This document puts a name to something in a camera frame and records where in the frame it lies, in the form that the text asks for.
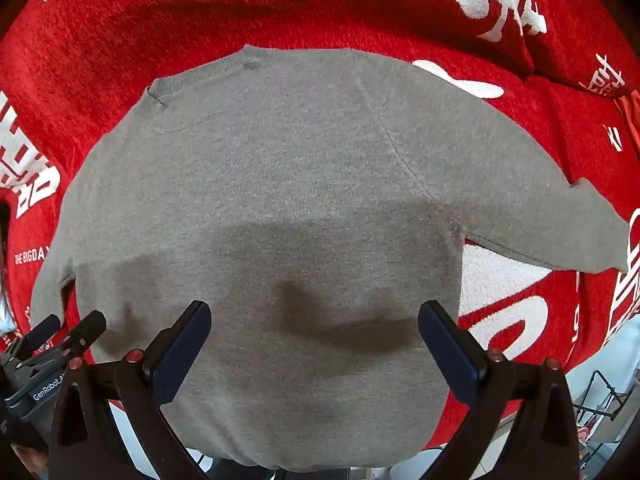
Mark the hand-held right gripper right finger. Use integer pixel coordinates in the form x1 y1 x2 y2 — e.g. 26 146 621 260
418 300 593 480

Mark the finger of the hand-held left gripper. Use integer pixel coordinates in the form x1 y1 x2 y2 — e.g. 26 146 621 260
59 310 107 368
22 314 62 356

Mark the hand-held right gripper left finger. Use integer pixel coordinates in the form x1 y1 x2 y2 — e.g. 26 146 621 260
48 300 213 480

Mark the grey knit sweater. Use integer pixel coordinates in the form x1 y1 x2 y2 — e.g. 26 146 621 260
32 45 630 473

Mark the red printed blanket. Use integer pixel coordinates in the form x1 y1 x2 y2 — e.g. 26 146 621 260
0 0 640 453

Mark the black wire rack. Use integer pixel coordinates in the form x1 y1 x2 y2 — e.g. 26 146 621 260
572 370 636 456

